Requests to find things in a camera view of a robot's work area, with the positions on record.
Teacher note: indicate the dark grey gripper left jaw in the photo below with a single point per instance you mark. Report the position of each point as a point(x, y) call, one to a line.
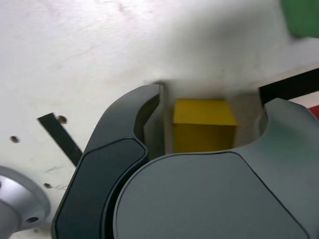
point(99, 174)

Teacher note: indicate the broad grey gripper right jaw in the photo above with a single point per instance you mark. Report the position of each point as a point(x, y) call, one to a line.
point(211, 199)

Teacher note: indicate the yellow cube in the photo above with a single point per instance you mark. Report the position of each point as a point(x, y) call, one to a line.
point(202, 127)

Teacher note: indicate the red cube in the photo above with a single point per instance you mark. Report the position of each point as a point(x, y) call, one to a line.
point(315, 112)

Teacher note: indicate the green cube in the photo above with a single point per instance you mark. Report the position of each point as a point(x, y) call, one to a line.
point(304, 17)

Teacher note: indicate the black tape square outline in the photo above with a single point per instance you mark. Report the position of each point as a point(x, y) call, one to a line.
point(286, 89)

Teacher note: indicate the black tape strip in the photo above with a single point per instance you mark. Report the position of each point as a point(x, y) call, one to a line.
point(59, 137)

